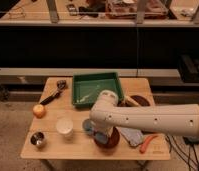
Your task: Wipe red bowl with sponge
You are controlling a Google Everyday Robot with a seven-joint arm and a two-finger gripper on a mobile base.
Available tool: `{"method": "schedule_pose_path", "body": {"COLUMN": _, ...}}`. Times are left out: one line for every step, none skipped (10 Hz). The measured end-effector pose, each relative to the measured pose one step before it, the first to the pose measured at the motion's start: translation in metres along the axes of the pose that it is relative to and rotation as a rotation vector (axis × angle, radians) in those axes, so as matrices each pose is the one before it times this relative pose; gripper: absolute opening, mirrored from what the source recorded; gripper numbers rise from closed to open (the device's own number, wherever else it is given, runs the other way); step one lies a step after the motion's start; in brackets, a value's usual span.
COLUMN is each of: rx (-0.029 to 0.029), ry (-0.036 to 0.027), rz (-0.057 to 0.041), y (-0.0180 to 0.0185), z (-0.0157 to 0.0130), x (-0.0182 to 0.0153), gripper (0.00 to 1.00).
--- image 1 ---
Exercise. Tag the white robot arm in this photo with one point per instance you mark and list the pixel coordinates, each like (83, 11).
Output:
(180, 120)

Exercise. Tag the orange fruit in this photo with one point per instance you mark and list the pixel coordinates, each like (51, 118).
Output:
(39, 111)

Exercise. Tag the green plastic tray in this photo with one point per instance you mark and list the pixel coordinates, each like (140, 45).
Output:
(87, 87)

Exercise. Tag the small metal cup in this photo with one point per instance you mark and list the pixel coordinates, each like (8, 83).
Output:
(38, 139)

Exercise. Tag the white plastic cup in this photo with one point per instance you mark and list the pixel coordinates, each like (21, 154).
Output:
(64, 126)

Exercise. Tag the wooden folding table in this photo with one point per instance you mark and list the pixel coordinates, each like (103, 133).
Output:
(80, 146)

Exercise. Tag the grey blue cloth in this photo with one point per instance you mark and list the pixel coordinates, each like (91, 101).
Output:
(134, 137)

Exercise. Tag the black box on shelf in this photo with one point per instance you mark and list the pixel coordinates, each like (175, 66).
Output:
(188, 68)

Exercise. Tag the banana piece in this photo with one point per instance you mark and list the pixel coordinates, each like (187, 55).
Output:
(131, 102)

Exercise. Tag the black handled scoop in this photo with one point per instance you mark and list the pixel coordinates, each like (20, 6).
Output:
(61, 85)

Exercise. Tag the dark brown plate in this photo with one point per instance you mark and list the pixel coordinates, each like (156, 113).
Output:
(140, 99)

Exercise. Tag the blue sponge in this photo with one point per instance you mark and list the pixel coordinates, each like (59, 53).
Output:
(100, 137)

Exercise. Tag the orange carrot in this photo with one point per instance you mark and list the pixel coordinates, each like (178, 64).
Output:
(146, 142)

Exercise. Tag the red bowl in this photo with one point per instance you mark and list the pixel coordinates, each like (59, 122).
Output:
(113, 140)

